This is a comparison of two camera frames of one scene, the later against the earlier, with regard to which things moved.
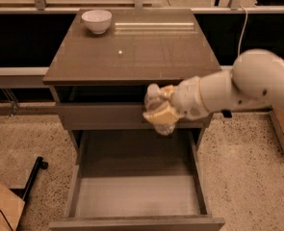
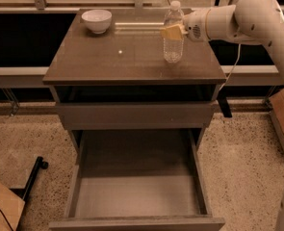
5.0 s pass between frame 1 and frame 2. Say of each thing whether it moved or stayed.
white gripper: moved
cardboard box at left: stayed
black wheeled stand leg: stayed
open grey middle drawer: stayed
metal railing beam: stayed
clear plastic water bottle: moved
